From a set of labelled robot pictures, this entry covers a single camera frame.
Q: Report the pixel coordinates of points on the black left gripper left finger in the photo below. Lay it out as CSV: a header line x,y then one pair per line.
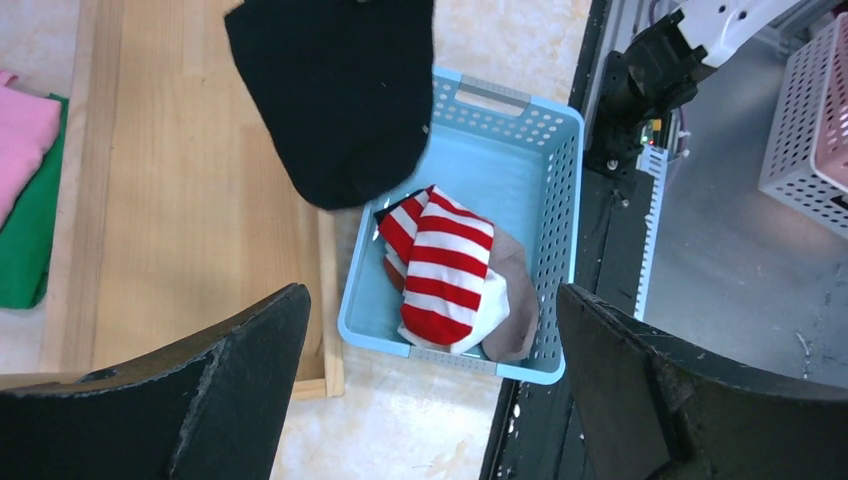
x,y
209,406

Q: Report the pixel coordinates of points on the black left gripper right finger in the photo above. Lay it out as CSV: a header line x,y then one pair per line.
x,y
655,406

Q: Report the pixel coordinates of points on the grey striped-cuff sock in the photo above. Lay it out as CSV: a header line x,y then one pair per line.
x,y
513,339

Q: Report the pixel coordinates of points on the red white santa sock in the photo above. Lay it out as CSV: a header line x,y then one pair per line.
x,y
445,250

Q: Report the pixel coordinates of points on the light blue plastic basket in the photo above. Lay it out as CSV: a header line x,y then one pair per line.
x,y
511,157

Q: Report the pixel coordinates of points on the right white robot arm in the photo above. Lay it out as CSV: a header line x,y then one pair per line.
x,y
663,65

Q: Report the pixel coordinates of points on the green folded cloth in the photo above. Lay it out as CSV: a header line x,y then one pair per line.
x,y
27,235

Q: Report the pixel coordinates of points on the white perforated storage basket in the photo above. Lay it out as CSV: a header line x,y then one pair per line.
x,y
805,165

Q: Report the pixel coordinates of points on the pink folded cloth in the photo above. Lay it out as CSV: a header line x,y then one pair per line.
x,y
29,127

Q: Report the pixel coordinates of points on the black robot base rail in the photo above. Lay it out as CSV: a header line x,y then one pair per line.
x,y
536,429

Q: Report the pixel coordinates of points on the wooden drying rack frame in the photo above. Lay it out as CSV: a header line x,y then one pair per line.
x,y
174,211

